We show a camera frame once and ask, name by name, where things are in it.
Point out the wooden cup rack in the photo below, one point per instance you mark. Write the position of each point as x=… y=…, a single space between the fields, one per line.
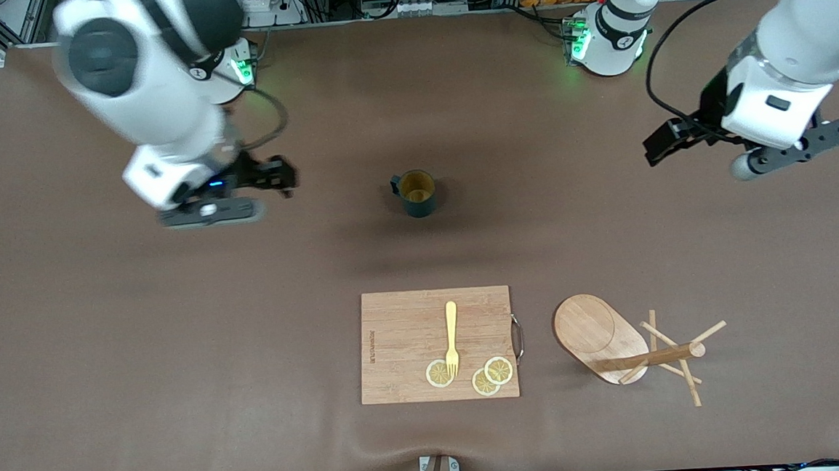
x=593 y=330

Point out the yellow plastic fork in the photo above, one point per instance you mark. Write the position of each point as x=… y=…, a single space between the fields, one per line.
x=452 y=328

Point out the white power strip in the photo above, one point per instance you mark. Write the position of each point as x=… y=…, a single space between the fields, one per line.
x=270 y=4

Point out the lemon slice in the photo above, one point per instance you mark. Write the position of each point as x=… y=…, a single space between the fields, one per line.
x=500 y=369
x=437 y=374
x=482 y=384

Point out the dark teal cup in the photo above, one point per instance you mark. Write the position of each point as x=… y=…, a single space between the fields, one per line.
x=419 y=203

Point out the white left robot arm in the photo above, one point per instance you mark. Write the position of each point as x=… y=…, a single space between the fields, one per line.
x=800 y=23

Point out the bamboo cutting board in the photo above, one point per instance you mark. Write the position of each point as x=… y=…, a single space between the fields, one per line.
x=404 y=338

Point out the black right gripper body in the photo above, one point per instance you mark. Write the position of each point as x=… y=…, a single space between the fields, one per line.
x=249 y=171

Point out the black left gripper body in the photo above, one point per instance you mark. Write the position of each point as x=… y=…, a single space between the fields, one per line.
x=707 y=110

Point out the aluminium frame strut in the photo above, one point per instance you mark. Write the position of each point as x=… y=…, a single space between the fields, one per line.
x=13 y=24

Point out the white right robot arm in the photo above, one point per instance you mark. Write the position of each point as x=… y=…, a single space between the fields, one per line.
x=148 y=84

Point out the brown table mat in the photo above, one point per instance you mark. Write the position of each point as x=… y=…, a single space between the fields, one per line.
x=535 y=221

